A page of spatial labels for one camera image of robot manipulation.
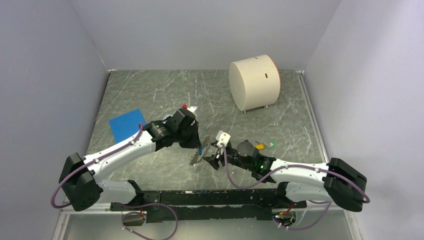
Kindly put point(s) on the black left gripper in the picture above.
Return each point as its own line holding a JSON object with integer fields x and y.
{"x": 195, "y": 142}

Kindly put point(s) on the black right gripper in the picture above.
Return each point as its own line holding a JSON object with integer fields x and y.
{"x": 214, "y": 159}

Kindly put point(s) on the metal key organizer plate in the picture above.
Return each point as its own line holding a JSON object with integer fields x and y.
{"x": 206, "y": 144}

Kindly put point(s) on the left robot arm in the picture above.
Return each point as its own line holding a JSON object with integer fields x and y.
{"x": 83, "y": 179}

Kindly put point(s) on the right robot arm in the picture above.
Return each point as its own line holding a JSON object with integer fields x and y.
{"x": 334, "y": 181}

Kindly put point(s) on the yellow and green key bunch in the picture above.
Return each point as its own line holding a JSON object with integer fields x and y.
{"x": 262, "y": 146}

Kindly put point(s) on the small blue labelled jar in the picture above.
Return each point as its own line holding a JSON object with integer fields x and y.
{"x": 167, "y": 117}

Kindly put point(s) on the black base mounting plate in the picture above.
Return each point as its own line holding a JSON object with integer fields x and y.
{"x": 208, "y": 205}

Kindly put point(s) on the blue flat pad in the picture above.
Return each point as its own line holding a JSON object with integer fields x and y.
{"x": 126, "y": 125}

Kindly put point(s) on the cream cylindrical container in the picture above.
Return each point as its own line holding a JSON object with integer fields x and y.
{"x": 254, "y": 82}

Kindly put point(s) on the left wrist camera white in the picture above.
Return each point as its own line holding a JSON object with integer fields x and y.
{"x": 192, "y": 109}

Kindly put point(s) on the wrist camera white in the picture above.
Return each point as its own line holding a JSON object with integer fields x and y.
{"x": 222, "y": 139}
{"x": 192, "y": 109}

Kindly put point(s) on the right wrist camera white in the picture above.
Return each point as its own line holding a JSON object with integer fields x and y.
{"x": 222, "y": 139}

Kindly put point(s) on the aluminium frame rail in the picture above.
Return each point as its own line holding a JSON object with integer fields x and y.
{"x": 205, "y": 208}

